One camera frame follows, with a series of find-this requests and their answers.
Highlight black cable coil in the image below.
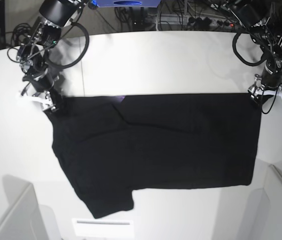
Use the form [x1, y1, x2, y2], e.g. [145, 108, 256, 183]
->
[10, 22, 41, 47]

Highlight blue box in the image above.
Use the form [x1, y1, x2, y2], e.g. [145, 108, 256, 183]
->
[95, 0, 161, 8]

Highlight white partition left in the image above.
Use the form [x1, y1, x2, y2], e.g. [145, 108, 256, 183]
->
[0, 174, 61, 240]

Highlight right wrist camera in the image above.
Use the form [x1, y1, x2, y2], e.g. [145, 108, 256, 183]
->
[15, 92, 35, 102]

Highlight white label plate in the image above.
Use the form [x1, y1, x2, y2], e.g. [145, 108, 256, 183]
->
[72, 218, 135, 238]

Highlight white partition right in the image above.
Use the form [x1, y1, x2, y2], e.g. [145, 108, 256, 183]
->
[243, 163, 282, 240]

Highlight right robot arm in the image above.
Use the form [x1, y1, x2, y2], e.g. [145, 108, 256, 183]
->
[14, 0, 90, 112]

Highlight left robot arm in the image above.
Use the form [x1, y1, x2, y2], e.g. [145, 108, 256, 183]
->
[224, 0, 282, 108]

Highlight black T-shirt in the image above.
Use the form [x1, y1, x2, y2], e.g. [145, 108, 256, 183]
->
[46, 93, 262, 219]

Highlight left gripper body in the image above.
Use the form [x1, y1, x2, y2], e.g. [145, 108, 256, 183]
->
[248, 69, 282, 100]

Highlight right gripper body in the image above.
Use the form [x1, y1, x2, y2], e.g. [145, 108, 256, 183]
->
[20, 71, 58, 112]

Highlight white partition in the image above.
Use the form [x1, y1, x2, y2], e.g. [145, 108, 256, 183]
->
[0, 174, 61, 240]
[243, 163, 282, 240]

